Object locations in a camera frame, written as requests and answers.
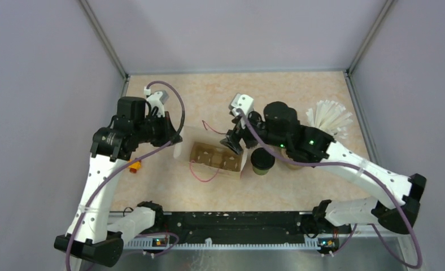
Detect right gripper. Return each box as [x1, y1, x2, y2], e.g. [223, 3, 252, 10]
[220, 109, 289, 155]

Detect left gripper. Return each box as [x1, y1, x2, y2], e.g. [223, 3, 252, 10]
[134, 111, 182, 147]

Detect brown pulp cup carrier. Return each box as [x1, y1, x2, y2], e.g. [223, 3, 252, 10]
[189, 142, 242, 172]
[280, 148, 305, 171]

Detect pink paper bag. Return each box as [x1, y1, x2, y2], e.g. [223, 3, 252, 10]
[173, 125, 247, 183]

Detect black cup lid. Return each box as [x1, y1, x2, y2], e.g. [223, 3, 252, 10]
[250, 147, 275, 170]

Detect green paper cup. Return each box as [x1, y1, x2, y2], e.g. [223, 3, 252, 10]
[252, 165, 273, 176]

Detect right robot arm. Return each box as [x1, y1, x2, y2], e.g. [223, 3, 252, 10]
[221, 97, 426, 234]

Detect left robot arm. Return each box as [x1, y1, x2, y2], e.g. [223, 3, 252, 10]
[54, 91, 186, 270]

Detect yellow red toy car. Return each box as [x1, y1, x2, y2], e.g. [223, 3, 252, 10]
[128, 159, 142, 174]

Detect white cup of straws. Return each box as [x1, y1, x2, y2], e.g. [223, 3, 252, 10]
[306, 100, 353, 138]

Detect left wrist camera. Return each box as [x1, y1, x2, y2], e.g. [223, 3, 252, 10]
[143, 87, 169, 117]

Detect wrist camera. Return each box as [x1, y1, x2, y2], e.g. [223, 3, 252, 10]
[143, 87, 169, 117]
[229, 93, 254, 117]

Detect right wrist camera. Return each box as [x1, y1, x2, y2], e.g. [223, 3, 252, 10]
[229, 93, 254, 117]

